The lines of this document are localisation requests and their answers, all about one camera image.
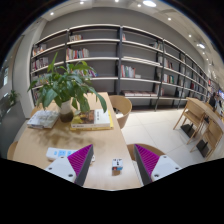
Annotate small green potted plant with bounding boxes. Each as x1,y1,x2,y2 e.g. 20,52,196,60
8,89,21,107

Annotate grey shelf unit with books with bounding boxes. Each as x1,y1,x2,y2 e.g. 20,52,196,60
29,23,218,109

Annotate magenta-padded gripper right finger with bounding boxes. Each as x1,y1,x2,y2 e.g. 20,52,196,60
133,143,183,186

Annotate person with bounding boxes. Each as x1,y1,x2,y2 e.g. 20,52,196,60
208,92,218,108

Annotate long wooden side table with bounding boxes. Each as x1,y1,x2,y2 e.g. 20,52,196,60
186,97,224,126

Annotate flat yellow book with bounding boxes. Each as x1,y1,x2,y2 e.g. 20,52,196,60
69,111,114,132

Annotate small white charger block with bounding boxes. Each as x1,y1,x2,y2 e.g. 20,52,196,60
111,158,124,172

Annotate white magazine stack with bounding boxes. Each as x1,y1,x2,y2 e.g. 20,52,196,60
26,109,60,130

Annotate slatted wooden chair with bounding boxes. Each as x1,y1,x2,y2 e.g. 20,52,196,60
172,99,207,145
189,119,224,162

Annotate white power strip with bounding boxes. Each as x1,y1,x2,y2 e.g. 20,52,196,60
45,147,96,164

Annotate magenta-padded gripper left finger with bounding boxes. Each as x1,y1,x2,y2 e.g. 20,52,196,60
44,143,95,187

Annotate green plant in white pot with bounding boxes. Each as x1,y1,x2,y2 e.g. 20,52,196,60
27,52,108,123

